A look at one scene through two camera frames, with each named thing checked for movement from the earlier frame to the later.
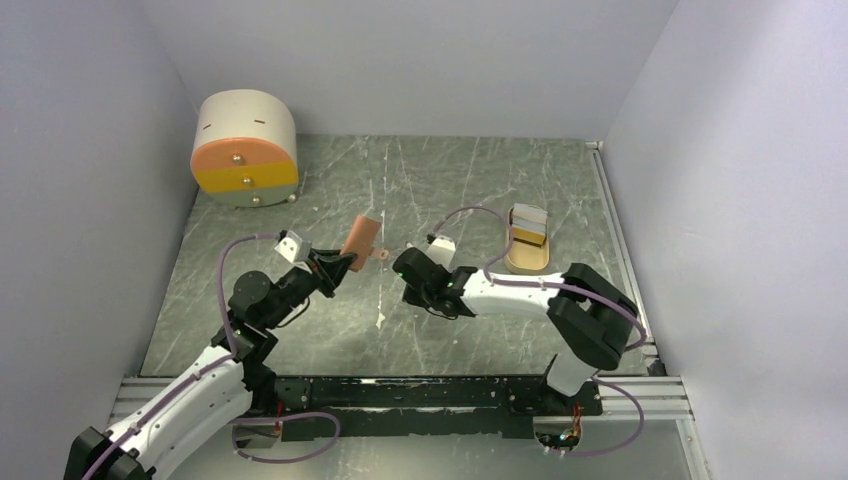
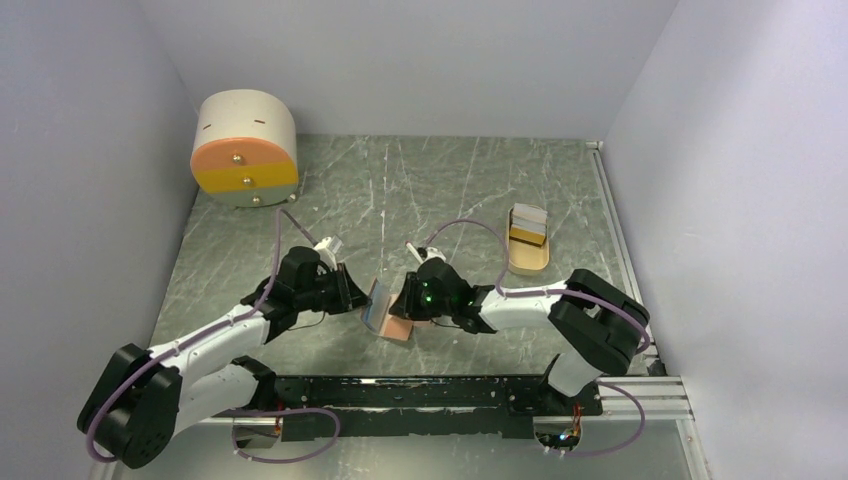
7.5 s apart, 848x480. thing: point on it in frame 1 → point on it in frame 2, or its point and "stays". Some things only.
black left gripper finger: (325, 254) → (350, 296)
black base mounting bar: (318, 408) stays
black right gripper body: (418, 297) → (431, 306)
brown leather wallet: (360, 241) → (376, 316)
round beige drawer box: (246, 149) stays
